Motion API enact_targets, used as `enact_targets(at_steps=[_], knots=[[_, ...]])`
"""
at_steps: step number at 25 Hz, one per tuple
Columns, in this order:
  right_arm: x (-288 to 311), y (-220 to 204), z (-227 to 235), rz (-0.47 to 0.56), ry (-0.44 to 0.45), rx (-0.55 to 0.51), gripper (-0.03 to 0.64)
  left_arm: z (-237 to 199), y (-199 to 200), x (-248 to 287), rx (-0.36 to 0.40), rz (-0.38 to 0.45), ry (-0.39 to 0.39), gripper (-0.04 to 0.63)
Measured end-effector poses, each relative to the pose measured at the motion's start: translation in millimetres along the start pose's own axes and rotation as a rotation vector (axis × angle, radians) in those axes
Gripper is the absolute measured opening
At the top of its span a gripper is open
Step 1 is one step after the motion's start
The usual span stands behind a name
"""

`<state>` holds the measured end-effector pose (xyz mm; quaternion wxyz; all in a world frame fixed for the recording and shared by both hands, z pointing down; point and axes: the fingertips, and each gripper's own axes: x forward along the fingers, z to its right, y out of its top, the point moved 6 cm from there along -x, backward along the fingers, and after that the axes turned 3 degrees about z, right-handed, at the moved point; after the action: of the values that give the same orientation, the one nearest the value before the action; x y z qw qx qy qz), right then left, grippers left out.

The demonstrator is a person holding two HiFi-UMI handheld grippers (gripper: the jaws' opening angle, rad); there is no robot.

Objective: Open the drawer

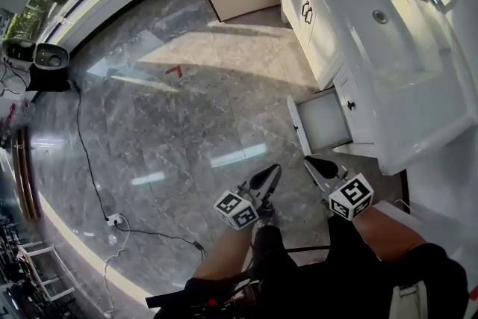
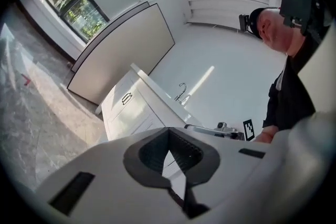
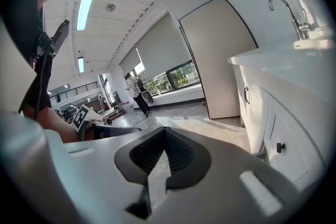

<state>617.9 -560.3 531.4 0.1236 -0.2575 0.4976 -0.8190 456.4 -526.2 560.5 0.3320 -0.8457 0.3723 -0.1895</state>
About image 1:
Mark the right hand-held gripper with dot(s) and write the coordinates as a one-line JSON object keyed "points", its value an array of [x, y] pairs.
{"points": [[351, 197]]}

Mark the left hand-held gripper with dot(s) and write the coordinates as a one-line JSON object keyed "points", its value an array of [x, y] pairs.
{"points": [[236, 211]]}

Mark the white cabinet drawer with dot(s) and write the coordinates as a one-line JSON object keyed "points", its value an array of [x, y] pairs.
{"points": [[323, 119], [354, 116]]}

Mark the person's right forearm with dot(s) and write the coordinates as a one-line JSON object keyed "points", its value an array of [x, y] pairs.
{"points": [[388, 231]]}

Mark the person's left forearm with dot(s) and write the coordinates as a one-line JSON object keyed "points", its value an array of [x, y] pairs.
{"points": [[228, 250]]}

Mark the person's black trousers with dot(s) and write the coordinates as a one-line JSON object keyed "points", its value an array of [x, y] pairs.
{"points": [[270, 243]]}

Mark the white vanity cabinet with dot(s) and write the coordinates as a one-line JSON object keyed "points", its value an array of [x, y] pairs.
{"points": [[411, 104]]}

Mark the person's black shirt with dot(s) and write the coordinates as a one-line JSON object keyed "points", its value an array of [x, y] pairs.
{"points": [[336, 287]]}

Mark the black waist pack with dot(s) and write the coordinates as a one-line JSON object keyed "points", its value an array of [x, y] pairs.
{"points": [[209, 304]]}

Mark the white power strip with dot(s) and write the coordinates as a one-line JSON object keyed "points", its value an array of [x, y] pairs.
{"points": [[114, 219]]}

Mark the brown wooden rail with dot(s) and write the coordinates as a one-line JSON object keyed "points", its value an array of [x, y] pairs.
{"points": [[26, 175]]}

